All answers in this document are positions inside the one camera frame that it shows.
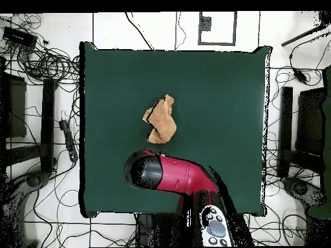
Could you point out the black electronics box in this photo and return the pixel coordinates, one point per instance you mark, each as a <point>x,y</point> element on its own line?
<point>19,37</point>

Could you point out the grey wheeled base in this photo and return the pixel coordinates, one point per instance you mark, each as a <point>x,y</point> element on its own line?
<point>35,179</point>
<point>300,188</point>

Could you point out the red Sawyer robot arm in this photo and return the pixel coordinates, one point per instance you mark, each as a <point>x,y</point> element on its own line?
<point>175,173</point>

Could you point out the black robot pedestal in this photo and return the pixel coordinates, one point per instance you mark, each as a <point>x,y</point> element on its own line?
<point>160,230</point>

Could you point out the black stand bar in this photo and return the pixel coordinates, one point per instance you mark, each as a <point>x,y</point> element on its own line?
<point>47,124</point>
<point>285,124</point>

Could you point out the black square block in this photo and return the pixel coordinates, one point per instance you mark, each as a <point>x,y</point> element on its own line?
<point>15,108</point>
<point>310,121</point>

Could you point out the black power strip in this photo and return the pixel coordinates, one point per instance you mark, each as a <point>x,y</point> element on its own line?
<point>69,140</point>

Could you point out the grey floor frame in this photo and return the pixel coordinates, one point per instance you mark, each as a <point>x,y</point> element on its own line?
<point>234,28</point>

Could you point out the black tripod rod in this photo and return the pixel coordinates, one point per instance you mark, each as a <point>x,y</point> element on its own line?
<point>300,36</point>

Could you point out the tan terry towel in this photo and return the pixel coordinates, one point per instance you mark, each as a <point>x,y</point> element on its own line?
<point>161,121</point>

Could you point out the dark green table cloth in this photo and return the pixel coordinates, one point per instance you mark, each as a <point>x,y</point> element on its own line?
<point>116,90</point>

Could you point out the black power adapter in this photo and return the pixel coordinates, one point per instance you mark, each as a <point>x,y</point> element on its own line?
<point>300,76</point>

